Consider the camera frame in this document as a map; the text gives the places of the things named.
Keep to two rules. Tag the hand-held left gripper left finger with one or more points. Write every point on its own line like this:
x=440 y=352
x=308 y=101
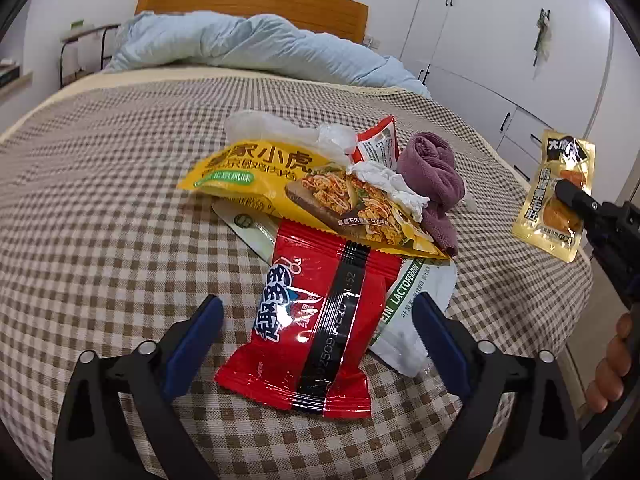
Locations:
x=195 y=345

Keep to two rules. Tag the white green-print pouch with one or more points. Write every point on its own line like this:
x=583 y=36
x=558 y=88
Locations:
x=395 y=340

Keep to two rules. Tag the red and white packet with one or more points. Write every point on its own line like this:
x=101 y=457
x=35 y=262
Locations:
x=377 y=147

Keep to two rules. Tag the black metal bedside rack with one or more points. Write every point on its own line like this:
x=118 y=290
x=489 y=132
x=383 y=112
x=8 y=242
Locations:
x=102 y=50

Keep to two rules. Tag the purple towel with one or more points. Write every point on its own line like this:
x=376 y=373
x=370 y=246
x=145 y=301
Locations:
x=430 y=175

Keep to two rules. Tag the white tissue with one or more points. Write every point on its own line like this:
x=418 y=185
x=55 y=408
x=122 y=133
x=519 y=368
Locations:
x=390 y=185

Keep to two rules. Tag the cream bed sheet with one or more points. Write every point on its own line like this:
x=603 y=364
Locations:
x=100 y=80

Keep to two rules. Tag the checked lace-trimmed bedspread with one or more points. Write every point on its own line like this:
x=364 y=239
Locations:
x=125 y=185

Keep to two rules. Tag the wooden bed frame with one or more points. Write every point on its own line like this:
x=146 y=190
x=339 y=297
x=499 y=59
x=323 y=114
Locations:
x=250 y=2

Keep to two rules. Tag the red snack packet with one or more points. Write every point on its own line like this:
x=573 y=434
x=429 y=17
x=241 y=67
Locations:
x=300 y=320

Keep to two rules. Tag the light blue duvet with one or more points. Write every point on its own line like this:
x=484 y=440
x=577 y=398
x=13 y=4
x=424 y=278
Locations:
x=225 y=40

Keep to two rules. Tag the white shelf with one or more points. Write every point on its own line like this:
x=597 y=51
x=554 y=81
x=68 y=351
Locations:
x=20 y=91

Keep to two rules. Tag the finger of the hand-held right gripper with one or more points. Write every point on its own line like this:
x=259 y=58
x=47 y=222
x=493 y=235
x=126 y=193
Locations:
x=570 y=195

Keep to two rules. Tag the gold snack packet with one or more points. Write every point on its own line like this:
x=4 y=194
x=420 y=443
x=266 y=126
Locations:
x=545 y=210

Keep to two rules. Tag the white wall socket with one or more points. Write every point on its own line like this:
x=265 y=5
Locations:
x=370 y=40

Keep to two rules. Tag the small hanging plastic bag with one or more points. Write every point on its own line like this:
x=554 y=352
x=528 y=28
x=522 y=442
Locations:
x=542 y=40

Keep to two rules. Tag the yellow snack bag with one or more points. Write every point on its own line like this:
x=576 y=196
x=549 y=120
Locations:
x=240 y=170

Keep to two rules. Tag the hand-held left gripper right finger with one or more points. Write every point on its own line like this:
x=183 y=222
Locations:
x=440 y=345

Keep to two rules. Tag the person's right hand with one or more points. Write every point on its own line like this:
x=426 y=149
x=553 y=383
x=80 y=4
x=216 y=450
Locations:
x=607 y=367

